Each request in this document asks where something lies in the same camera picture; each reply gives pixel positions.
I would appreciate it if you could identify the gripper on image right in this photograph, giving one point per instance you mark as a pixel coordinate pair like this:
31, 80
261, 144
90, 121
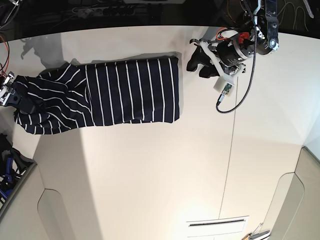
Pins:
230, 53

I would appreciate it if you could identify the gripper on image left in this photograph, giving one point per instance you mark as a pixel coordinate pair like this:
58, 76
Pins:
16, 95

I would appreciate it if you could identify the navy white striped T-shirt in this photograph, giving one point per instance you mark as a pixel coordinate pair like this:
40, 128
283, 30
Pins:
101, 94

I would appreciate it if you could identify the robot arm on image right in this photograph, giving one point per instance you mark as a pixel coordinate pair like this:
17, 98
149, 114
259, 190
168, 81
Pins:
254, 32

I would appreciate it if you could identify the tools at bottom edge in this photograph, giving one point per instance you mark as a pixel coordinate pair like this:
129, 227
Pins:
258, 236

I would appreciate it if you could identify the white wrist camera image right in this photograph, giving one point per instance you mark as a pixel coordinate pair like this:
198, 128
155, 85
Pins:
224, 87

